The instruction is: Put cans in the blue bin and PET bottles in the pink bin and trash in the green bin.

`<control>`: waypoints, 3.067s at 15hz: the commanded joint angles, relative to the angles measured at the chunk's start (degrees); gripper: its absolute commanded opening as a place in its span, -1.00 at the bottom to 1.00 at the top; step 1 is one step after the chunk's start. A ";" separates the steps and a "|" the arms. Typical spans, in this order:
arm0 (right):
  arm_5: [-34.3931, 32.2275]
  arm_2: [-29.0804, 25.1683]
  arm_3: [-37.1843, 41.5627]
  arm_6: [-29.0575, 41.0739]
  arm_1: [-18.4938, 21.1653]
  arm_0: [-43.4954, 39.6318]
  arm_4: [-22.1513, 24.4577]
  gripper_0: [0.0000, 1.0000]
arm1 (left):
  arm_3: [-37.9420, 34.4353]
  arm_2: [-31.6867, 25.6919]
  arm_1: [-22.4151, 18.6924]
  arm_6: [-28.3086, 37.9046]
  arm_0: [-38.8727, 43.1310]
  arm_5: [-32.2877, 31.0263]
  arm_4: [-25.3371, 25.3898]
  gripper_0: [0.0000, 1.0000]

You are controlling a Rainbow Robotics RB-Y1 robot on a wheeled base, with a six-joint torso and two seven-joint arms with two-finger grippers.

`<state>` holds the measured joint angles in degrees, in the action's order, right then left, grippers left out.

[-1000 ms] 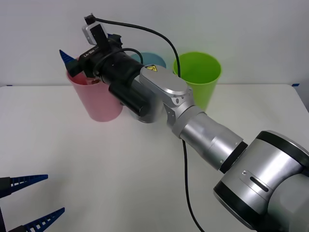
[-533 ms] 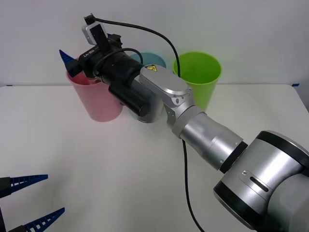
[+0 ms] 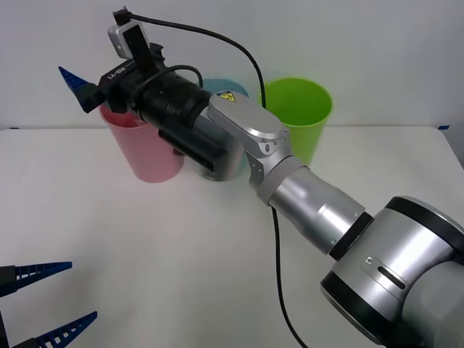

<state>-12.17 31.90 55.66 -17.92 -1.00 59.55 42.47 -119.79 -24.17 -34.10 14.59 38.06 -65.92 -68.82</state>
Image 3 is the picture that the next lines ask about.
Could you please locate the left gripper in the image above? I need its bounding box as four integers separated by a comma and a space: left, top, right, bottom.
0, 260, 98, 348

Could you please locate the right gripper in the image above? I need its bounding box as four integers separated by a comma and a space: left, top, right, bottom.
58, 59, 146, 114

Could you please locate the pink plastic bin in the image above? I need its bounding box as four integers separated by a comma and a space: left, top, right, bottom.
99, 102, 186, 185

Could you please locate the pale blue plastic bin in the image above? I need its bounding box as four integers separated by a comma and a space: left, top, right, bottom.
195, 77, 252, 182

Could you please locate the green plastic bin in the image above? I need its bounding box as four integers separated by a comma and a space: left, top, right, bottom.
257, 76, 334, 167

